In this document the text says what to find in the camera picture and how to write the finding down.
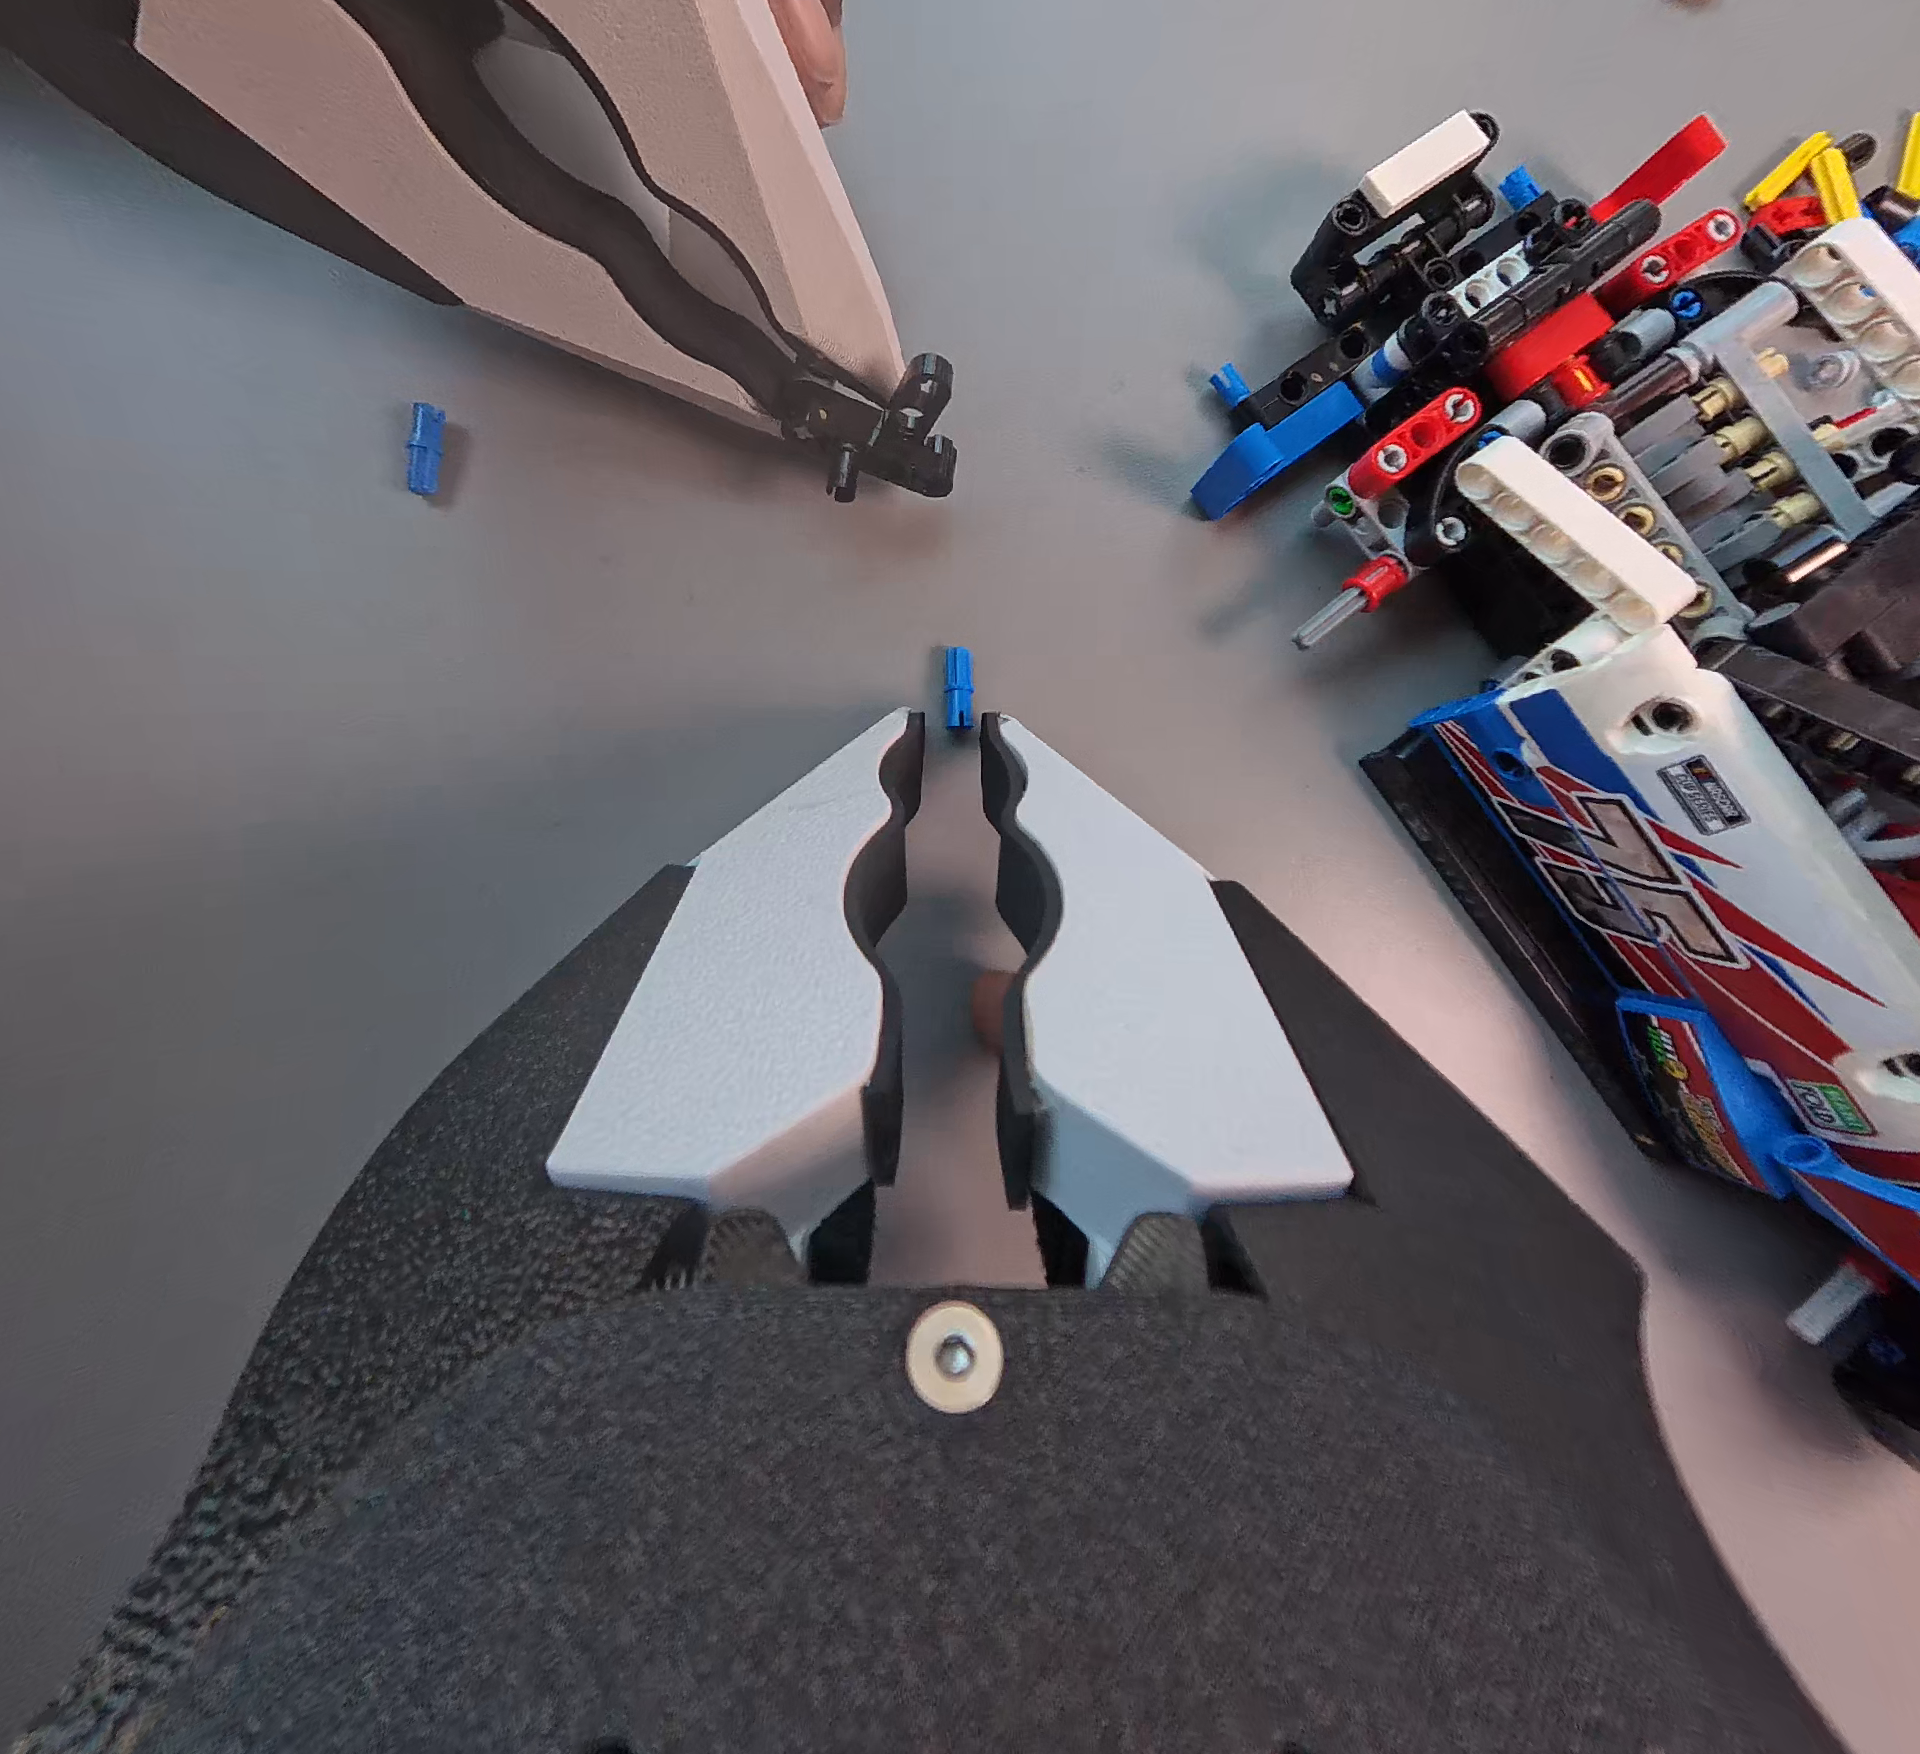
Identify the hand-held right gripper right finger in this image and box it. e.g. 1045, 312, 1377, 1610
979, 711, 1355, 1281

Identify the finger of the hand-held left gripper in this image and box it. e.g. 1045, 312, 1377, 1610
284, 0, 912, 391
131, 0, 805, 439

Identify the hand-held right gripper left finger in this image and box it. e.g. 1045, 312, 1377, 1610
545, 708, 926, 1250

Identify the black brick connector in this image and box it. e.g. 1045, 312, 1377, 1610
777, 350, 960, 443

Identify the grey desk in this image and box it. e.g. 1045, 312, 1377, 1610
0, 0, 1920, 1754

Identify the toy brick race car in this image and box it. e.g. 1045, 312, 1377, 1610
1193, 108, 1920, 1429

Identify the heap of assorted loose bricks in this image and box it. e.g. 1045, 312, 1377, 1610
1741, 111, 1920, 243

